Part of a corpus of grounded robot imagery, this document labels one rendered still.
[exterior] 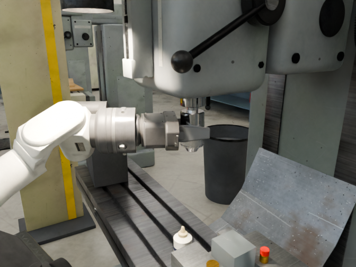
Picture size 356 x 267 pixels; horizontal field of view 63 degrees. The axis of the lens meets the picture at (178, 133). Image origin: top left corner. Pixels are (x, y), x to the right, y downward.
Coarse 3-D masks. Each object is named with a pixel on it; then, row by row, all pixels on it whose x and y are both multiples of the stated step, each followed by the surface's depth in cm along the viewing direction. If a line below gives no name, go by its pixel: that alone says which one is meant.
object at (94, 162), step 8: (96, 152) 97; (88, 160) 108; (96, 160) 98; (104, 160) 99; (112, 160) 101; (120, 160) 102; (88, 168) 113; (96, 168) 99; (104, 168) 100; (112, 168) 101; (120, 168) 103; (96, 176) 100; (104, 176) 101; (112, 176) 102; (120, 176) 103; (96, 184) 101; (104, 184) 102
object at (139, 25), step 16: (128, 0) 44; (144, 0) 44; (128, 16) 45; (144, 16) 45; (128, 32) 46; (144, 32) 46; (128, 48) 47; (144, 48) 46; (128, 64) 47; (144, 64) 47
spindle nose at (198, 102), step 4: (180, 100) 56; (184, 100) 54; (188, 100) 54; (192, 100) 54; (196, 100) 54; (200, 100) 54; (204, 100) 55; (180, 104) 56; (184, 104) 55; (188, 104) 54; (192, 104) 54; (196, 104) 54; (200, 104) 54; (204, 104) 56
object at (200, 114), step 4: (180, 112) 57; (184, 112) 55; (188, 112) 55; (192, 112) 55; (196, 112) 55; (200, 112) 55; (184, 116) 55; (188, 116) 55; (192, 116) 55; (196, 116) 55; (200, 116) 55
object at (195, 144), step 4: (180, 116) 57; (180, 120) 57; (184, 120) 56; (188, 120) 55; (192, 120) 55; (196, 120) 55; (200, 120) 55; (180, 124) 57; (184, 124) 56; (188, 124) 55; (192, 124) 55; (196, 124) 55; (200, 124) 56; (196, 140) 56; (200, 140) 57; (180, 144) 59; (184, 144) 57; (188, 144) 57; (192, 144) 56; (196, 144) 57; (200, 144) 57; (192, 148) 57
